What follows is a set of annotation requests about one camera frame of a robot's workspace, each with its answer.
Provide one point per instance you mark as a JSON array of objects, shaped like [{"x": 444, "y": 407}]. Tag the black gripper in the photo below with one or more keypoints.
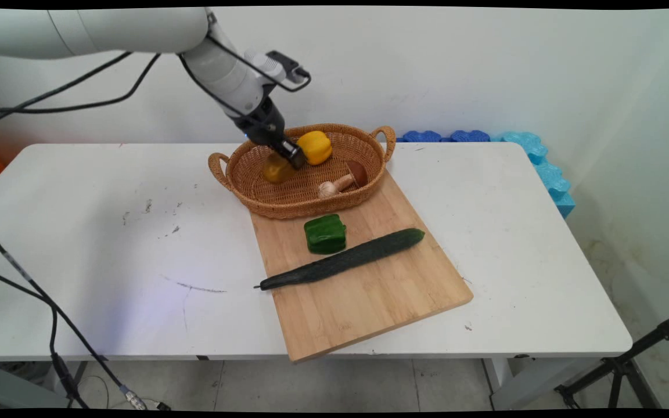
[{"x": 265, "y": 125}]

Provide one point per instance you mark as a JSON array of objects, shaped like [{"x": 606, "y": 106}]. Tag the yellow-brown potato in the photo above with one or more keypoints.
[{"x": 276, "y": 169}]

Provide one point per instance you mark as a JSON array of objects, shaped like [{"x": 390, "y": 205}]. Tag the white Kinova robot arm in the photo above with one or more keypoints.
[{"x": 108, "y": 29}]

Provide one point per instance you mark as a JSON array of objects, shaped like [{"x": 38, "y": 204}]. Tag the yellow bell pepper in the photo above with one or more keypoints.
[{"x": 316, "y": 146}]

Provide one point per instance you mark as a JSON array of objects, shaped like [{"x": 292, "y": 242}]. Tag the woven wicker basket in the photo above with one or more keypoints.
[{"x": 294, "y": 197}]

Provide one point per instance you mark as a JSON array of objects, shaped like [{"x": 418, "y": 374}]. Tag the brown cap mushroom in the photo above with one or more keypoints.
[{"x": 356, "y": 172}]

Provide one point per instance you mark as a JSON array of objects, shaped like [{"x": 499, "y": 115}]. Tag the green bell pepper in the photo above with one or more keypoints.
[{"x": 324, "y": 235}]

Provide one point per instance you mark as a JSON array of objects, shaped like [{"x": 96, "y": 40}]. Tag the long dark green cucumber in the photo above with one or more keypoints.
[{"x": 346, "y": 260}]

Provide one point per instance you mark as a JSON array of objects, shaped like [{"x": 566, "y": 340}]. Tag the wooden cutting board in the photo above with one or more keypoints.
[{"x": 381, "y": 302}]

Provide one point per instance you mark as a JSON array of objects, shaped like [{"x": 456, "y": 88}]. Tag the light blue foam mat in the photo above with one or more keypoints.
[{"x": 549, "y": 174}]

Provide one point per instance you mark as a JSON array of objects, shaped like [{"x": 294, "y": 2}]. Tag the white table leg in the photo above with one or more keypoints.
[{"x": 509, "y": 377}]

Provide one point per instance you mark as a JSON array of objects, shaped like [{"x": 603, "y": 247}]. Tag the black tripod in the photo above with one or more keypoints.
[{"x": 622, "y": 366}]

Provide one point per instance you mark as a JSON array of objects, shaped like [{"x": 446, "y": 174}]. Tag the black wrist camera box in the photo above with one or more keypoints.
[{"x": 282, "y": 60}]

